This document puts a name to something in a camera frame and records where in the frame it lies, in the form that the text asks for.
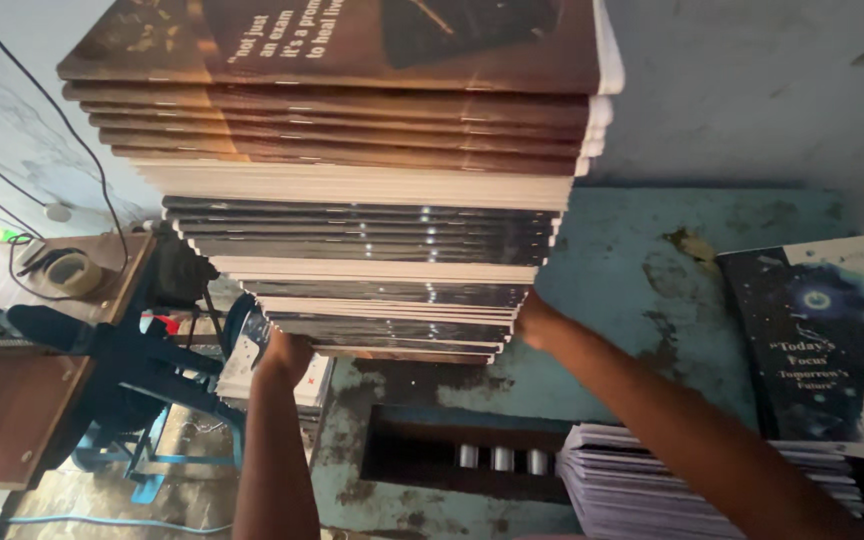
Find person's left hand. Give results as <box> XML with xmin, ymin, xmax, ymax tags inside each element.
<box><xmin>257</xmin><ymin>327</ymin><xmax>316</xmax><ymax>387</ymax></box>

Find person's right hand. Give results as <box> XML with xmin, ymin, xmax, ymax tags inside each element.
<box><xmin>513</xmin><ymin>288</ymin><xmax>573</xmax><ymax>354</ymax></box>

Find tall stack of notebooks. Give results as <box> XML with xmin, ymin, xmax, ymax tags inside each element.
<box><xmin>56</xmin><ymin>0</ymin><xmax>626</xmax><ymax>366</ymax></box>

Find stack of white printed books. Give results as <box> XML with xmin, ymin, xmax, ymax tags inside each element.
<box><xmin>215</xmin><ymin>311</ymin><xmax>334</xmax><ymax>411</ymax></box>

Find blue metal machine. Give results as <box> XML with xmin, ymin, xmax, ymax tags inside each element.
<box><xmin>6</xmin><ymin>222</ymin><xmax>257</xmax><ymax>505</ymax></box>

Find metal rollers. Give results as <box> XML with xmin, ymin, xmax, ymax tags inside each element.
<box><xmin>457</xmin><ymin>444</ymin><xmax>550</xmax><ymax>477</ymax></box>

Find pile of white paper sheets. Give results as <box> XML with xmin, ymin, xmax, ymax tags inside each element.
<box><xmin>556</xmin><ymin>423</ymin><xmax>864</xmax><ymax>540</ymax></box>

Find roll of tape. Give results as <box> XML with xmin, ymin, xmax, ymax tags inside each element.
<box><xmin>45</xmin><ymin>251</ymin><xmax>105</xmax><ymax>298</ymax></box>

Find wooden table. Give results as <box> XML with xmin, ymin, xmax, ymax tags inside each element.
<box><xmin>0</xmin><ymin>231</ymin><xmax>157</xmax><ymax>492</ymax></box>

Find dark blue printed notebook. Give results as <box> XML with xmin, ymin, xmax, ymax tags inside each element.
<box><xmin>715</xmin><ymin>231</ymin><xmax>864</xmax><ymax>466</ymax></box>

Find blue cable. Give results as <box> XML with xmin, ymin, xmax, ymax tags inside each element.
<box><xmin>9</xmin><ymin>514</ymin><xmax>234</xmax><ymax>537</ymax></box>

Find black cable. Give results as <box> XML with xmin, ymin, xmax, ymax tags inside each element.
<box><xmin>0</xmin><ymin>0</ymin><xmax>132</xmax><ymax>301</ymax></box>

